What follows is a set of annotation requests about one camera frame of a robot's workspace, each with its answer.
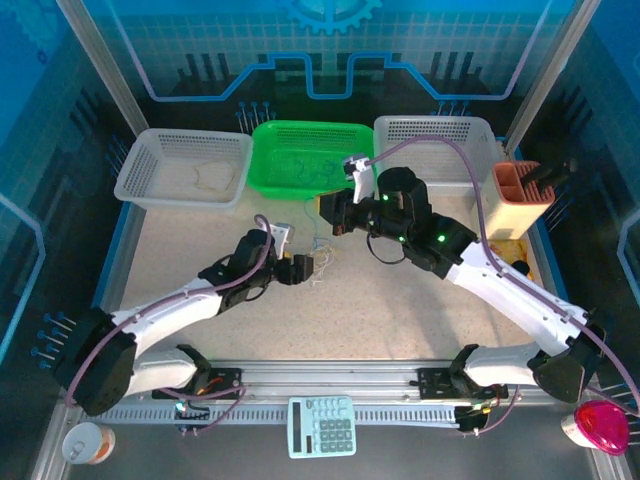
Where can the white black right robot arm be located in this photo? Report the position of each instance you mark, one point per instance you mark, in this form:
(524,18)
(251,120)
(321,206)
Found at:
(505,297)

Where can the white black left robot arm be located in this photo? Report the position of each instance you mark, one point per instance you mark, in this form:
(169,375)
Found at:
(165,312)

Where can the green perforated plastic basket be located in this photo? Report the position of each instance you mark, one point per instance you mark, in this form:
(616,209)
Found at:
(280,145)

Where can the white perforated plastic basket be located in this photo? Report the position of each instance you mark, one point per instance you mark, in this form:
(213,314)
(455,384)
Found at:
(430,127)
(150,165)

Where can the yellow patterned packet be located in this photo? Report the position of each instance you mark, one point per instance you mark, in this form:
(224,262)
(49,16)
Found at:
(505,250)

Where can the beige holder with brown rim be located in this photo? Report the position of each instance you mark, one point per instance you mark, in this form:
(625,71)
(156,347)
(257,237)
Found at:
(510,215)

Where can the small black round object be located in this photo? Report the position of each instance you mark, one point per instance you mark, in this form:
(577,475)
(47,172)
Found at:
(521,268)

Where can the black tool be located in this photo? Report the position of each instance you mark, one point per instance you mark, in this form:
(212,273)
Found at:
(550,175)

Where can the light blue calculator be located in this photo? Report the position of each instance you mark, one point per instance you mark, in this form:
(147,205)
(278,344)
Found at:
(322,427)

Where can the cup with pink lid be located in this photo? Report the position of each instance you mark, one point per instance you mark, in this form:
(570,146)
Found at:
(600,425)

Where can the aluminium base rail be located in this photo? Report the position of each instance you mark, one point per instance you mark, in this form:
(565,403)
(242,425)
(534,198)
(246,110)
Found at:
(325,375)

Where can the aluminium frame post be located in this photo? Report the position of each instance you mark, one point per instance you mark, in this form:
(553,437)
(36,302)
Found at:
(97,60)
(547,75)

